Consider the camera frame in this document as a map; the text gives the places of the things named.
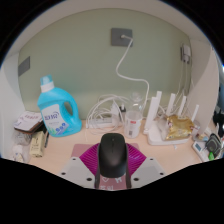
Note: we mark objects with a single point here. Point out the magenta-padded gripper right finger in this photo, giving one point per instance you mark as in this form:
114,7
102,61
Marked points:
148,168

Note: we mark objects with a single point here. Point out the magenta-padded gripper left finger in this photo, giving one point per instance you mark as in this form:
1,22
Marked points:
75,168

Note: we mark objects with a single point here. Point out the black computer mouse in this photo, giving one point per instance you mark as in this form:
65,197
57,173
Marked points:
113,155

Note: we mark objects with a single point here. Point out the pink printed mouse pad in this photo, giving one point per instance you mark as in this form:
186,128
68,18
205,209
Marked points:
78,149

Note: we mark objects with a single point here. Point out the white router with antennas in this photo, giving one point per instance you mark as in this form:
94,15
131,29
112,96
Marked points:
154,131

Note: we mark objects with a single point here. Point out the yellowish small box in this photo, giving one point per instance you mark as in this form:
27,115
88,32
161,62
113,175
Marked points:
37,144

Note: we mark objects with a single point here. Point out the clear plastic water bottle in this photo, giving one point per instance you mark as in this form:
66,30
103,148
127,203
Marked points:
133,123

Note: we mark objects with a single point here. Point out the gold snack bag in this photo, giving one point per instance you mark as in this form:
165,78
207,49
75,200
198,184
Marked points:
179,127

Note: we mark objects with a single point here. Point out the white power strip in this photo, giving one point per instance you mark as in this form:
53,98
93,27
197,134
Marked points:
100,123

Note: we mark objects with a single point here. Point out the long white remote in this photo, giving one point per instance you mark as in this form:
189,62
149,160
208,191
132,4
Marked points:
200,150

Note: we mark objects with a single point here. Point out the blue detergent bottle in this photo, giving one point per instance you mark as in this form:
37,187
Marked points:
60,113

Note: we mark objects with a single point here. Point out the clear plastic bag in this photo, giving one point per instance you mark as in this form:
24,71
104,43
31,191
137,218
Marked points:
19,153

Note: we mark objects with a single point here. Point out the dark flat book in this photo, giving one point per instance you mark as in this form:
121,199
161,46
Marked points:
29,120

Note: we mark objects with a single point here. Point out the black grey pouch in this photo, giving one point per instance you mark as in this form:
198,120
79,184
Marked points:
213,144

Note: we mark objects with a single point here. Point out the grey blank wall plate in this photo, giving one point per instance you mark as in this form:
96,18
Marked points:
24,66

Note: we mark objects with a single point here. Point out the white wall charger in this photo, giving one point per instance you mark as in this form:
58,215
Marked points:
186,52

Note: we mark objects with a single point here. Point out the grey wall socket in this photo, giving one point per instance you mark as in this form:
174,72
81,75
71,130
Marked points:
117,37

